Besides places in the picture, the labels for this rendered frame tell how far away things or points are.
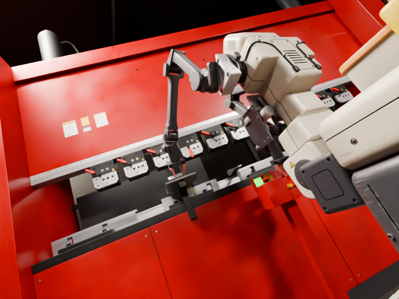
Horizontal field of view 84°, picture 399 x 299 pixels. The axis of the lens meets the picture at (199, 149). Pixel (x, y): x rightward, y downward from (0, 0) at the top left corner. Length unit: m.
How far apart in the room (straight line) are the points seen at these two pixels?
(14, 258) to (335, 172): 1.38
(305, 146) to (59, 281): 1.30
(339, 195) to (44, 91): 1.91
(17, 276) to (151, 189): 1.06
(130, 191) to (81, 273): 0.85
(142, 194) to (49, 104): 0.99
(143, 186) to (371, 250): 1.68
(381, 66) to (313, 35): 2.02
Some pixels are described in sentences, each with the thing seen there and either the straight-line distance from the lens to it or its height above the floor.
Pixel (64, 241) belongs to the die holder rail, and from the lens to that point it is 1.59.
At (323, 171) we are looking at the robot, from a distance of 0.66.
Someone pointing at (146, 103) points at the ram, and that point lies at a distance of 1.75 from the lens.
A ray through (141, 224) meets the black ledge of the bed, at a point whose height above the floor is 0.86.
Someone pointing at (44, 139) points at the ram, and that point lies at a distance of 1.82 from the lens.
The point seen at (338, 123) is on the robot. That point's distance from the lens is 0.52.
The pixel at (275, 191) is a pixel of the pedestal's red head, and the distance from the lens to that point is 1.14.
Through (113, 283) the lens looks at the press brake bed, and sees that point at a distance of 1.39.
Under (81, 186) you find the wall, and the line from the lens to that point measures 3.25.
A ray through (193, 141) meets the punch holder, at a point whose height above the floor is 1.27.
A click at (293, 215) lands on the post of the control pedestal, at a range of 1.21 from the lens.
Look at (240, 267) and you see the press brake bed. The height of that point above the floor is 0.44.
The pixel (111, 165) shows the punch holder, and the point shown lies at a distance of 1.58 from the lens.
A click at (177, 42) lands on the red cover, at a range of 2.13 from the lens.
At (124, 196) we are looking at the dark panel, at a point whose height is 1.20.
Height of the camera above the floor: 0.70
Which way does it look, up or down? 18 degrees up
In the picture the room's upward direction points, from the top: 24 degrees counter-clockwise
